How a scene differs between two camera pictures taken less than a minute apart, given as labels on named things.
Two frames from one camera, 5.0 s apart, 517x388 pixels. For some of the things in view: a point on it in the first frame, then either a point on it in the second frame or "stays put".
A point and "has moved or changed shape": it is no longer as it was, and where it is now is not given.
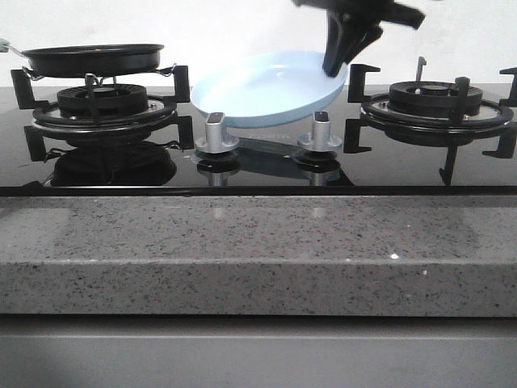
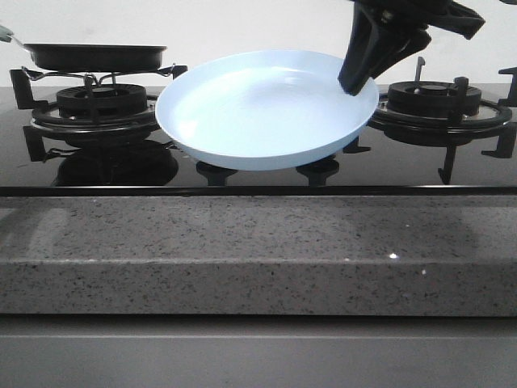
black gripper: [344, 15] → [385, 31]
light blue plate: [266, 88] has moved or changed shape
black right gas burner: [432, 98] stays put
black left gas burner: [102, 100] stays put
